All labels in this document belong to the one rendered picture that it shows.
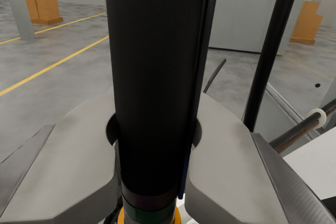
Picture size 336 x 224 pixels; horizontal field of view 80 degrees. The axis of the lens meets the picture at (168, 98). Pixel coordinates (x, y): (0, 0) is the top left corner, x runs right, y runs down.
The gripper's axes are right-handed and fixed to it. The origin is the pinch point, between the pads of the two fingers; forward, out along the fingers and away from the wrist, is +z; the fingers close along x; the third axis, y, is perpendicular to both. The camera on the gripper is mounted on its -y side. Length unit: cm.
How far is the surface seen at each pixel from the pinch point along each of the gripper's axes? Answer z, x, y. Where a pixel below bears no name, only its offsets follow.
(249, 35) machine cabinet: 511, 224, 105
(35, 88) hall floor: 266, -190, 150
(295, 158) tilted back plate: 21.6, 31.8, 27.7
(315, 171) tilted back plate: 17.0, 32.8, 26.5
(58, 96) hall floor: 245, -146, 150
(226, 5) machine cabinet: 525, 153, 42
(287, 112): 79, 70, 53
